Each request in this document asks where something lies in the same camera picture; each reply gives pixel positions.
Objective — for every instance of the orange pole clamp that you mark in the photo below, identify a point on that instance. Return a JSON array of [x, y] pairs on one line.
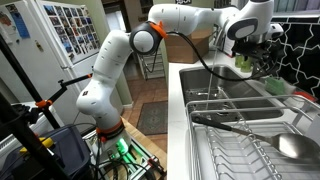
[[43, 103]]

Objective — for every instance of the brown cardboard box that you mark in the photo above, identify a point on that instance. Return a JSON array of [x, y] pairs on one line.
[[186, 50]]

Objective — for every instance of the steel sink bottom grid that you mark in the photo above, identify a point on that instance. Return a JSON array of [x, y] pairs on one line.
[[200, 95]]

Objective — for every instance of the thick black stand pole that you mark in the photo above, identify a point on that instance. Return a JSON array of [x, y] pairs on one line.
[[23, 136]]

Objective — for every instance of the photo collage sheet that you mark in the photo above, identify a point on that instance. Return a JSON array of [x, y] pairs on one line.
[[66, 33]]

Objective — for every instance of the green cup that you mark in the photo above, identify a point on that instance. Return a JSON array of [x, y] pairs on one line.
[[247, 65], [238, 61]]

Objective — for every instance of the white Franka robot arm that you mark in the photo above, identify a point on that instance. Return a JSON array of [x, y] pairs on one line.
[[110, 66]]

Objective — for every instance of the white refrigerator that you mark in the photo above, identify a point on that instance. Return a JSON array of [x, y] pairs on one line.
[[33, 73]]

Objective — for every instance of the green sponge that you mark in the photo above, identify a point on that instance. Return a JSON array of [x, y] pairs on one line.
[[275, 86]]

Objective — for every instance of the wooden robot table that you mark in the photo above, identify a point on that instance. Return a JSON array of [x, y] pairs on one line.
[[146, 143]]

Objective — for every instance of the green lit controller box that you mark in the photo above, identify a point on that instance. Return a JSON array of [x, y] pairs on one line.
[[122, 148]]

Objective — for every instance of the large steel serving spoon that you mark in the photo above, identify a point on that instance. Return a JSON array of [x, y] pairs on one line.
[[293, 145]]

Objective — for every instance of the red dish scrubber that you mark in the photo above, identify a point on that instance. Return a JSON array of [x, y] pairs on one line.
[[305, 96]]

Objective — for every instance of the stainless steel sink basin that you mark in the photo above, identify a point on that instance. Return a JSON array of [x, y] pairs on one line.
[[226, 83]]

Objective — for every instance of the blue paper note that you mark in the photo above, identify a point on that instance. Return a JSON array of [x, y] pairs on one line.
[[20, 23]]

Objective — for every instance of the dark blue storage bin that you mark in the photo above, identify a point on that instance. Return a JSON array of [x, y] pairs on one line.
[[70, 150]]

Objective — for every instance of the dark patterned floor rug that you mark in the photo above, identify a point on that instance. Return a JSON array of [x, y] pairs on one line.
[[153, 117]]

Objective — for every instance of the white paper sign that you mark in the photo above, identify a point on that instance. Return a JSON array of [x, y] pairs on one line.
[[230, 48]]

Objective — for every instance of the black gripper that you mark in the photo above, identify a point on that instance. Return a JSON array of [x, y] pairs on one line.
[[250, 49]]

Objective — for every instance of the thin black tripod pole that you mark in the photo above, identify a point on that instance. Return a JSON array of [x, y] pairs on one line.
[[20, 71]]

